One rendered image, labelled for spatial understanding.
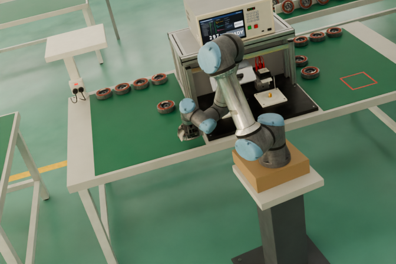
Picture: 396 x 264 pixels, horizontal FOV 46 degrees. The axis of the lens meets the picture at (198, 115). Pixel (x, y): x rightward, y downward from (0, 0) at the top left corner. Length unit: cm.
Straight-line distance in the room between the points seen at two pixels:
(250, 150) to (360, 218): 129
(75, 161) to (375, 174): 197
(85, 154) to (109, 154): 16
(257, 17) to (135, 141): 98
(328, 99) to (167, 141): 95
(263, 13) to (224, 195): 131
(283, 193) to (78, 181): 106
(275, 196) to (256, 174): 13
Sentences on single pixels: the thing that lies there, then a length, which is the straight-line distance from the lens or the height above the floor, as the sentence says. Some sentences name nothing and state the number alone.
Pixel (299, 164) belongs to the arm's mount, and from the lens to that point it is 218.
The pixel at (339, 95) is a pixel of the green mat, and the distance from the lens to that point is 280.
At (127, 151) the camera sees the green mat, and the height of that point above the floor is 75.
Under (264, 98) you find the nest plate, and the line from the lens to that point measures 276.
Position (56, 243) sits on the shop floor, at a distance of 339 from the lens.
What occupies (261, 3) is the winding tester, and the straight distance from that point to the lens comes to 267.
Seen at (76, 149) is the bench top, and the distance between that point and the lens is 278.
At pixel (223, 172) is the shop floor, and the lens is 348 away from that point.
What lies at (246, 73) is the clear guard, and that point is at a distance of 250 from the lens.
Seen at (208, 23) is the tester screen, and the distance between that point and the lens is 261.
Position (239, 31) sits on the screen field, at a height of 117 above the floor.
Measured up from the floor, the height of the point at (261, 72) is 92.
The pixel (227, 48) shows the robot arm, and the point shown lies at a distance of 191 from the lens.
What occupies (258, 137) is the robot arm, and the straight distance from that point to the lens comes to 198.
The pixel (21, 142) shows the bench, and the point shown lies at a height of 55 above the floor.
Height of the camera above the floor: 221
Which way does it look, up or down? 32 degrees down
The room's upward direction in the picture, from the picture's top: 12 degrees counter-clockwise
